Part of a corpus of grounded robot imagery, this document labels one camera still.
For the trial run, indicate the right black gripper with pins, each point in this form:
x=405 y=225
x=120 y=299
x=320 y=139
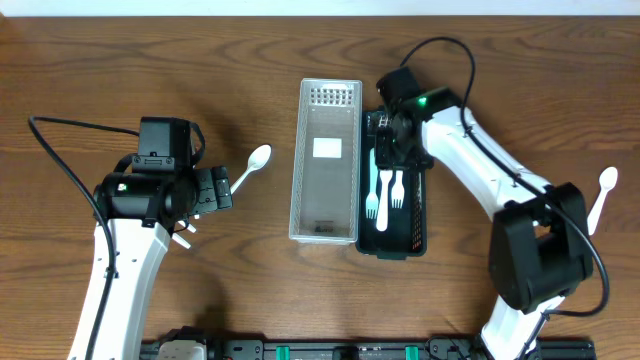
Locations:
x=400 y=161

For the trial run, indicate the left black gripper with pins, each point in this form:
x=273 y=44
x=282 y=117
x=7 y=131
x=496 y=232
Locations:
x=215 y=187

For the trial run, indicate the white plastic fork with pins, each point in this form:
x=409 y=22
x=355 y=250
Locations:
x=398 y=191
x=383 y=209

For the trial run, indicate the white plastic spoon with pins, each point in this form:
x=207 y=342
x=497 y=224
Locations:
x=257 y=160
x=607 y=182

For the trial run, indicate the black plastic basket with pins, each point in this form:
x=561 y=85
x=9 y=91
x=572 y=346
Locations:
x=406 y=235

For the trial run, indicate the pale green plastic fork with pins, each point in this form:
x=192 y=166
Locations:
x=372 y=201

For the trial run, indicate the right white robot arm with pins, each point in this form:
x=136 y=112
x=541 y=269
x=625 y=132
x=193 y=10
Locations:
x=540 y=250

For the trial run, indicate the clear plastic basket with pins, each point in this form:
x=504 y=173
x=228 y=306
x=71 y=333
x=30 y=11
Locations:
x=326 y=175

